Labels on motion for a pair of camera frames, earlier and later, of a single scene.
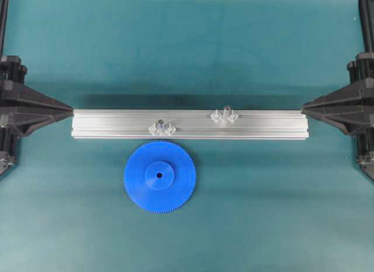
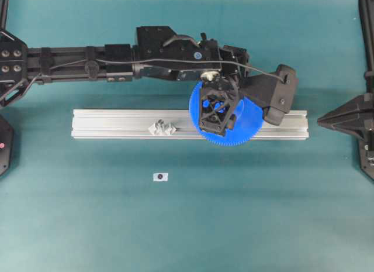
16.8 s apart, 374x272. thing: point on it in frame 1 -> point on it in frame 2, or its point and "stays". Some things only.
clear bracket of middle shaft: (162, 129) stays
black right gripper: (345, 107) -> (349, 117)
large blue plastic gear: (160, 177) -> (249, 119)
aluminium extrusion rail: (190, 124) stays
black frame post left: (4, 2) stays
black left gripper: (28, 109) -> (218, 100)
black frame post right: (366, 8) stays
